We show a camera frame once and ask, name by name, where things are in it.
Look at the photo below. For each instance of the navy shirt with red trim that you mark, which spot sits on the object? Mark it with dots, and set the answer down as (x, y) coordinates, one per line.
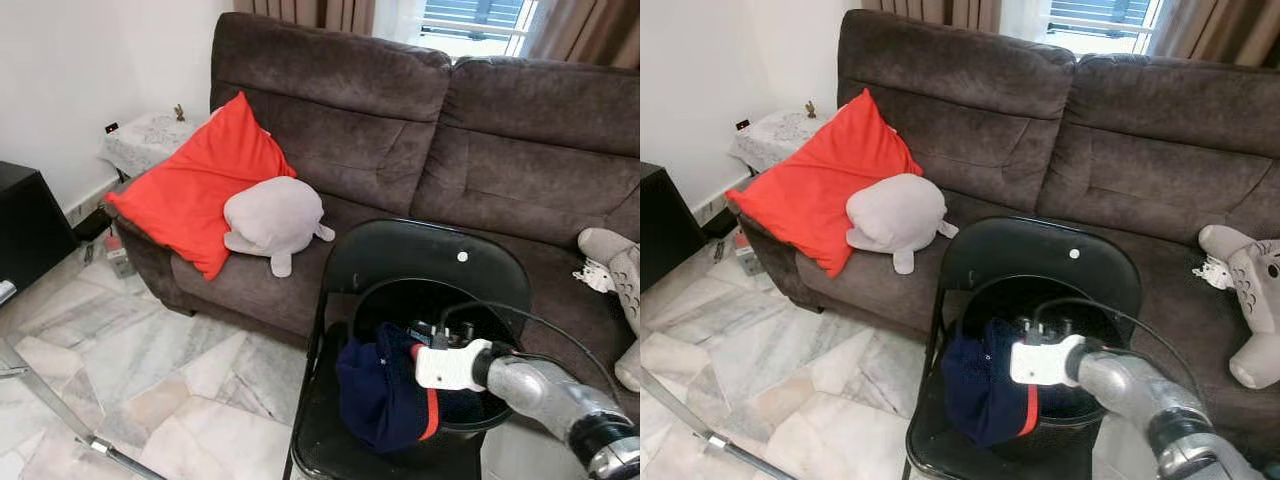
(985, 390)
(375, 390)

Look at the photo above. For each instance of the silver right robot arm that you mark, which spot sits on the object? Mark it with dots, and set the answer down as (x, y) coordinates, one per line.
(1140, 390)
(545, 395)

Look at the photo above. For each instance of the black round bucket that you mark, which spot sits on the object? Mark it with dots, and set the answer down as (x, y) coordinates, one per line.
(1000, 300)
(395, 300)

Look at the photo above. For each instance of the black folding chair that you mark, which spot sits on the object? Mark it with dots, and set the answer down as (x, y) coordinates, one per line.
(1040, 250)
(420, 255)

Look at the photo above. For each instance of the grey seal plush toy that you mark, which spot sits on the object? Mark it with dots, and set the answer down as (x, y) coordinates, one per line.
(275, 215)
(900, 215)

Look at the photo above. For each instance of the grey Totoro plush toy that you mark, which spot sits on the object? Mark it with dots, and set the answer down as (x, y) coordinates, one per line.
(620, 270)
(1250, 290)

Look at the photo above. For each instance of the brown fabric sofa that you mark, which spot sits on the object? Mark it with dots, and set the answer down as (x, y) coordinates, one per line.
(450, 140)
(1080, 140)

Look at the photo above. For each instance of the red cushion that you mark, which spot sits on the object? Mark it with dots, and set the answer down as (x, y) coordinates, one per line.
(825, 190)
(200, 190)

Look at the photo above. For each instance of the grey power adapter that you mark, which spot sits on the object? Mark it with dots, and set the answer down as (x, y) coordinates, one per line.
(120, 258)
(748, 252)

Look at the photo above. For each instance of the window with blinds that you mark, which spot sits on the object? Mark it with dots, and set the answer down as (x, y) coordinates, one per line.
(1100, 20)
(475, 20)

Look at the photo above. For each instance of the lace covered side table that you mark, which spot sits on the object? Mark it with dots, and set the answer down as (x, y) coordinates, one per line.
(780, 135)
(150, 145)

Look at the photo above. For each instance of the brown curtain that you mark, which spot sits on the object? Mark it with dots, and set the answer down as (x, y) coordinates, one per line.
(590, 30)
(930, 12)
(310, 12)
(1220, 30)

